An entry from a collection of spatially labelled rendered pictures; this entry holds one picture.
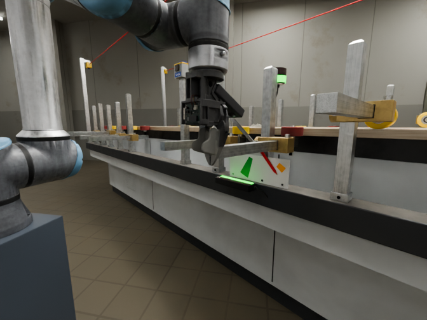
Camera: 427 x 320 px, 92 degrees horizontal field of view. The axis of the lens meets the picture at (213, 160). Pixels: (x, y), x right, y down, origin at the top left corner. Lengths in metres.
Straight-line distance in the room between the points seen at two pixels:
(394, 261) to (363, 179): 0.28
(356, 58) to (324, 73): 4.26
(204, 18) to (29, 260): 0.82
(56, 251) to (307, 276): 1.00
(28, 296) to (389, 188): 1.17
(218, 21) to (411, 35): 5.24
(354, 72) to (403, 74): 4.78
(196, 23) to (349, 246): 0.70
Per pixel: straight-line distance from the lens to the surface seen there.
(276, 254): 1.15
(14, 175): 0.85
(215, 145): 0.48
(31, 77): 0.91
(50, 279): 0.96
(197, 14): 0.51
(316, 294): 1.15
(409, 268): 0.74
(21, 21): 0.95
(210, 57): 0.47
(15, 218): 0.86
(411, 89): 5.49
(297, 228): 0.79
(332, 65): 5.00
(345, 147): 0.66
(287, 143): 0.71
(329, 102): 0.37
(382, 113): 0.64
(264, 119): 0.76
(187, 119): 0.47
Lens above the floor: 0.91
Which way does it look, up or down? 10 degrees down
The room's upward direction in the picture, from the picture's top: straight up
